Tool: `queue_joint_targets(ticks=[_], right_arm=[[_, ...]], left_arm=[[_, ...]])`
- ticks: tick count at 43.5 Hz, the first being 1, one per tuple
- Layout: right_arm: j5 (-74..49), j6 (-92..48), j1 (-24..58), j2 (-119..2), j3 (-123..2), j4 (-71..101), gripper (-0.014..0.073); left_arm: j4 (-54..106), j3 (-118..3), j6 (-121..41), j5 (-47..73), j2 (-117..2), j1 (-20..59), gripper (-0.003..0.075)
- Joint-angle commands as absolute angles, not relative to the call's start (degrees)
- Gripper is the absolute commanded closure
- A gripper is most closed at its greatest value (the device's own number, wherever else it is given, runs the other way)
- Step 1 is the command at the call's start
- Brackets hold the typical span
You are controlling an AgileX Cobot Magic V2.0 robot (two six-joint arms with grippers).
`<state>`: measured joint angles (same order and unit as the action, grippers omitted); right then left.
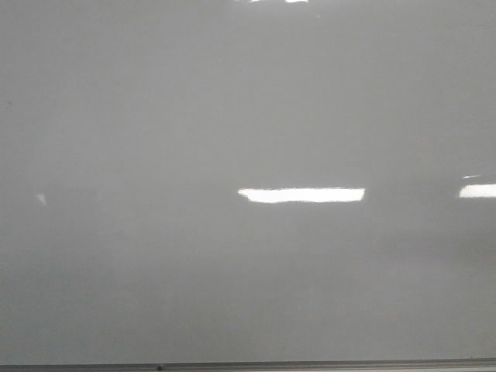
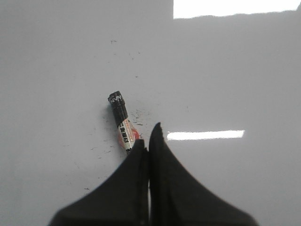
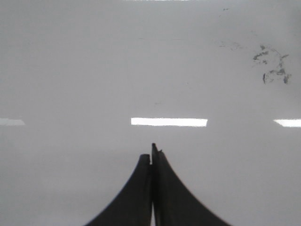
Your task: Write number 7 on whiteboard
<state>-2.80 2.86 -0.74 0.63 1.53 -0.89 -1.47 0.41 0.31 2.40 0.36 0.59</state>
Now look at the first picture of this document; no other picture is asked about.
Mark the white whiteboard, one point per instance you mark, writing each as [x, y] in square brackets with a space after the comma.
[245, 181]

